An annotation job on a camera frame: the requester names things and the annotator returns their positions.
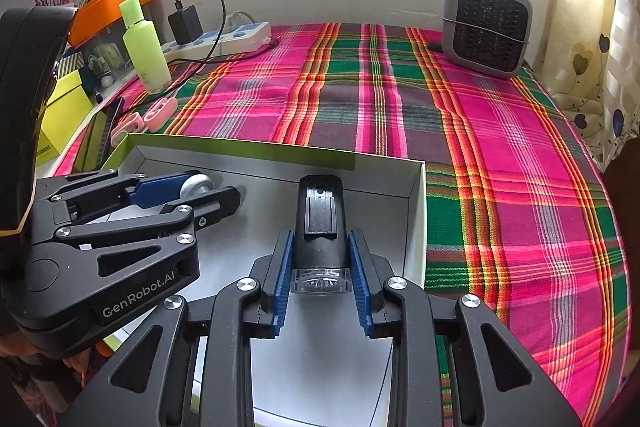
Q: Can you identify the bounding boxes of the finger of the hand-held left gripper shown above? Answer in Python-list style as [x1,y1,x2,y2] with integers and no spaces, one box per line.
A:
[54,186,244,299]
[35,169,193,228]

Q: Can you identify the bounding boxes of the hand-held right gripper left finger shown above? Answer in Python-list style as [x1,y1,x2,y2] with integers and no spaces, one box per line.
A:
[62,229,296,427]

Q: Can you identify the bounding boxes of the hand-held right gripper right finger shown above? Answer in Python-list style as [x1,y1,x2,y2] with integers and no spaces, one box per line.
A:
[347,229,583,427]

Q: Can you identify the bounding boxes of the white round spool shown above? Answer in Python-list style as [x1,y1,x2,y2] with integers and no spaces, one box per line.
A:
[180,174,214,198]

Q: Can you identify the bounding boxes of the black flashlight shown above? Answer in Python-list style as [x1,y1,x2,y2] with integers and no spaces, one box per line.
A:
[290,175,354,296]

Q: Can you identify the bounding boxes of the white cardboard box green sides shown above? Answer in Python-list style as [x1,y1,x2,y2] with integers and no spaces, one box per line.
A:
[102,132,429,427]

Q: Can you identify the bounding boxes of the yellow-green cardboard box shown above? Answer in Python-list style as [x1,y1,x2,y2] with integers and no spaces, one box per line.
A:
[34,69,97,158]

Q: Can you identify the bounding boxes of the striped white green box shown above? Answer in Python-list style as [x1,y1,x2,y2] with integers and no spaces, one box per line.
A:
[56,56,84,81]

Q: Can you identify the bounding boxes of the black smartphone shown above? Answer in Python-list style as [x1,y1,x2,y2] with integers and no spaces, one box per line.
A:
[102,97,126,128]

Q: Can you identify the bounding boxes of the clear bin with orange lid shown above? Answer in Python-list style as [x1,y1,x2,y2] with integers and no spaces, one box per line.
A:
[66,0,154,94]

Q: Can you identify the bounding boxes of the light green plastic bottle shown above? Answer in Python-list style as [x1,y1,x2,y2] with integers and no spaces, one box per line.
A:
[119,0,174,94]

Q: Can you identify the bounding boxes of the pink green plaid cloth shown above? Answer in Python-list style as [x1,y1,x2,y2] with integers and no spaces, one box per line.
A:
[50,22,632,427]

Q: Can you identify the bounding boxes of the black charger adapter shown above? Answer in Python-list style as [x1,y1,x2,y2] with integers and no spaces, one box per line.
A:
[167,5,204,44]

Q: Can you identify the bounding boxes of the white power strip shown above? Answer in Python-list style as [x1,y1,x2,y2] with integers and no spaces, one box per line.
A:
[160,21,273,64]

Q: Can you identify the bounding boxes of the floral patterned cloth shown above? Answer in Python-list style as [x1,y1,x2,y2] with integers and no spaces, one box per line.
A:
[0,332,117,427]

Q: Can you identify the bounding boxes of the grey space heater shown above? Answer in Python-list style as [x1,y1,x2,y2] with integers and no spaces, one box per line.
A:
[442,0,532,80]

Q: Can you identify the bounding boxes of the heart print curtain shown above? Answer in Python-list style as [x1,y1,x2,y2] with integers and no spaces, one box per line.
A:
[547,0,640,174]

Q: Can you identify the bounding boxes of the black charger cable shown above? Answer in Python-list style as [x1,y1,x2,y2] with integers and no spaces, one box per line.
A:
[167,0,282,75]

